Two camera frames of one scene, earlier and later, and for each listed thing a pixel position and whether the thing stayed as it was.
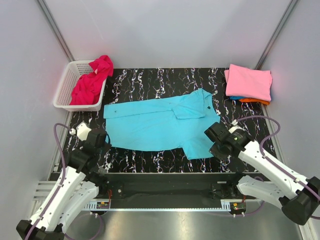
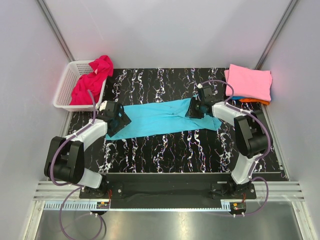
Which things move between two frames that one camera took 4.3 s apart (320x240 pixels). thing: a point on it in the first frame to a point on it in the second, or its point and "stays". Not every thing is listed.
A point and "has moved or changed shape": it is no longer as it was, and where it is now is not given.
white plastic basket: x=72 y=72 stays
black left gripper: x=106 y=147 to x=124 y=121
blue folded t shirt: x=236 y=97 stays
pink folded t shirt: x=244 y=82 stays
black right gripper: x=213 y=150 to x=191 y=112
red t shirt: x=89 y=88 stays
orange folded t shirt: x=247 y=100 stays
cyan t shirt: x=176 y=123 has moved or changed shape
